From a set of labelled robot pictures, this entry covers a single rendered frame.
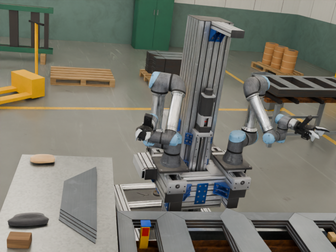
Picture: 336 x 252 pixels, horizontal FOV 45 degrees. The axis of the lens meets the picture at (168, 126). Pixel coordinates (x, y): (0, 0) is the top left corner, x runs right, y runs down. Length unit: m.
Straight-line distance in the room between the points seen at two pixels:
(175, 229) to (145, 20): 9.38
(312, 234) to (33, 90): 5.20
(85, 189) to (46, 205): 0.24
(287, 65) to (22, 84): 6.46
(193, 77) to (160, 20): 8.82
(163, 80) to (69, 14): 9.29
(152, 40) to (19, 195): 9.55
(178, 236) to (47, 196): 0.79
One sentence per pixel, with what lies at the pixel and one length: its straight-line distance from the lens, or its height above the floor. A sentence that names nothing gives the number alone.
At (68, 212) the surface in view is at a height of 1.07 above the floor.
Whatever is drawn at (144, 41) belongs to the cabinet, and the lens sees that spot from 11.59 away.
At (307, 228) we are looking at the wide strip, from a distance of 2.85.
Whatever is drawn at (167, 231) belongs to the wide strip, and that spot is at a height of 0.87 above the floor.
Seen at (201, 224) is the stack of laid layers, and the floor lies 0.84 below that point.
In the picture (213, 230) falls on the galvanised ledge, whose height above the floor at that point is 0.68.
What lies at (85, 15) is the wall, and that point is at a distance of 11.83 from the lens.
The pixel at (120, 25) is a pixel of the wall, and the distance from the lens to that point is 12.01.
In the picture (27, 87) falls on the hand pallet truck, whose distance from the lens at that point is 7.00.
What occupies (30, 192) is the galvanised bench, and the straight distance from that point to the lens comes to 2.46.
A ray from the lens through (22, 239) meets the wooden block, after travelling 2.04.
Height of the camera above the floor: 2.35
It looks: 22 degrees down
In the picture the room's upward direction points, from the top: 7 degrees clockwise
